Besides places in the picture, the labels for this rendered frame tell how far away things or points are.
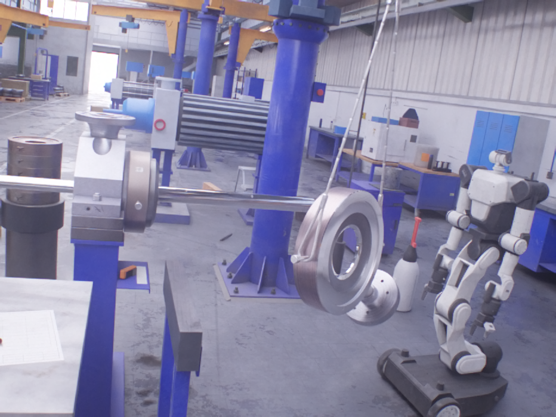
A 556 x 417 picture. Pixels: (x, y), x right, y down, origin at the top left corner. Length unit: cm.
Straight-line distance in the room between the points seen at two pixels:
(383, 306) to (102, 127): 134
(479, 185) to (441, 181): 541
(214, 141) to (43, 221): 273
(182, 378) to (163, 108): 428
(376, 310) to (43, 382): 102
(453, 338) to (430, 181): 534
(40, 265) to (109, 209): 189
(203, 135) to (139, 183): 373
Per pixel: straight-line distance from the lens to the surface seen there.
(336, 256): 174
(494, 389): 319
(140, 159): 223
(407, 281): 424
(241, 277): 421
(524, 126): 696
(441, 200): 830
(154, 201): 220
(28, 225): 368
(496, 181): 274
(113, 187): 210
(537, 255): 613
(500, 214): 278
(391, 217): 559
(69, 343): 150
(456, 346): 304
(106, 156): 215
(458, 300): 287
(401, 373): 307
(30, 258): 380
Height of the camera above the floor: 161
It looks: 12 degrees down
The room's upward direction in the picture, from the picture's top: 8 degrees clockwise
